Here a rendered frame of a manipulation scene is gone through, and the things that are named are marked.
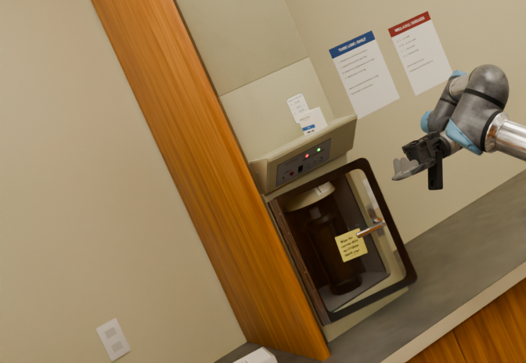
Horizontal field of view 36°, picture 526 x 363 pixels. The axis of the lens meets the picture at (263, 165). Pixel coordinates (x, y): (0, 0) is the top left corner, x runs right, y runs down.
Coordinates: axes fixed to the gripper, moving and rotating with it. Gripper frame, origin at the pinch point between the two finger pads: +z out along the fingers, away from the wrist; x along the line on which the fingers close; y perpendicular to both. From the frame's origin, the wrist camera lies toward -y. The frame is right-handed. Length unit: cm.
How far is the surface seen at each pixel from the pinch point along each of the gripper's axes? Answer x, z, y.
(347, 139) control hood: -2.7, 8.8, 16.9
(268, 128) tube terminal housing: -9.4, 27.5, 29.2
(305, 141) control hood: 2.2, 24.6, 22.6
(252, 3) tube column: -10, 16, 63
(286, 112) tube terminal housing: -9.3, 20.1, 31.2
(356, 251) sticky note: -2.1, 20.9, -12.9
